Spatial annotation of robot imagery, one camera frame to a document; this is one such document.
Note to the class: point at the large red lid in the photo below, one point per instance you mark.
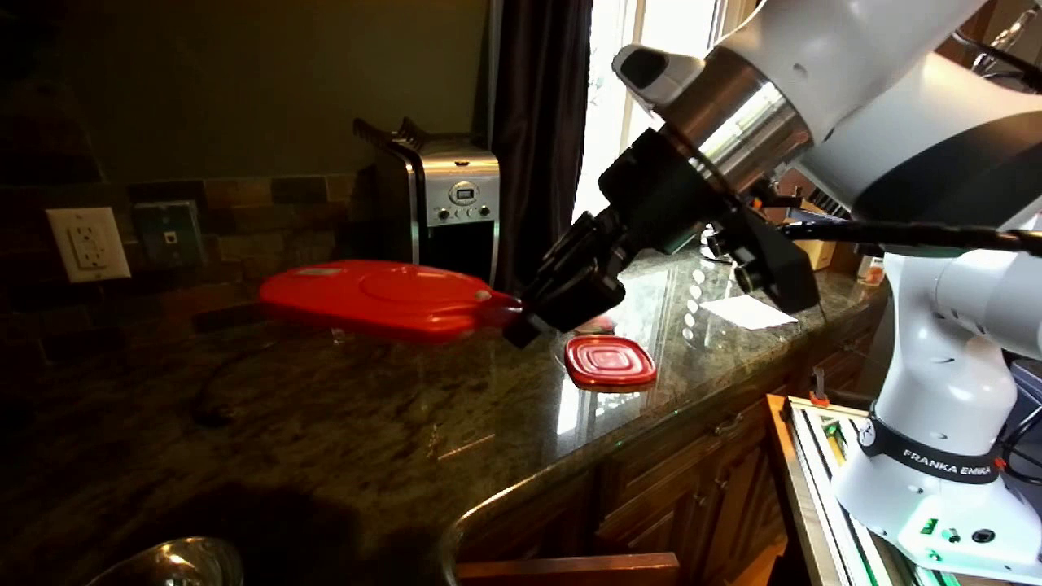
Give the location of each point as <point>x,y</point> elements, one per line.
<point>387,296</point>

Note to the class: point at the white wall outlet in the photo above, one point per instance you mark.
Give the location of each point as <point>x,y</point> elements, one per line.
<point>90,245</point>

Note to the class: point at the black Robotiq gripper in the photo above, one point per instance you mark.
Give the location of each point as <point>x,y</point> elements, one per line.
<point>657,197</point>

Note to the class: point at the small red lid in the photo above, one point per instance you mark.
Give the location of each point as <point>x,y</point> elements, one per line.
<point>607,361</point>

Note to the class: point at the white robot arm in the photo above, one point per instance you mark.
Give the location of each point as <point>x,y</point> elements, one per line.
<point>936,163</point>

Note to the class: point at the wooden knife block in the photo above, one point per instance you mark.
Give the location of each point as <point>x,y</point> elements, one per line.
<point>830,254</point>

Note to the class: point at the dark window curtain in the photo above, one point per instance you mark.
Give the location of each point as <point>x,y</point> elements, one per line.
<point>538,124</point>

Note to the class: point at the wooden cabinet front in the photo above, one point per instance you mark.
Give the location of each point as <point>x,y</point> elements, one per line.
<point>665,485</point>

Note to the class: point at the dark wall switch plate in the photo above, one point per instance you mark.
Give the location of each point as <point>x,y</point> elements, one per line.
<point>169,231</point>

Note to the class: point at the robot mounting base plate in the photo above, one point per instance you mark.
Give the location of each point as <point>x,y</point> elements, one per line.
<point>835,500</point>

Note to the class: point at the black steel coffee maker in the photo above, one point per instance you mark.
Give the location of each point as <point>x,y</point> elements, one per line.
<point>434,197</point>

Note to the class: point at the clear plastic container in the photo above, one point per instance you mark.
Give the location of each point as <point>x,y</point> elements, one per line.
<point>597,328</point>

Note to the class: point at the stainless sink basin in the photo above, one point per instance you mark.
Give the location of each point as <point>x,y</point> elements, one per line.
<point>179,561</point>

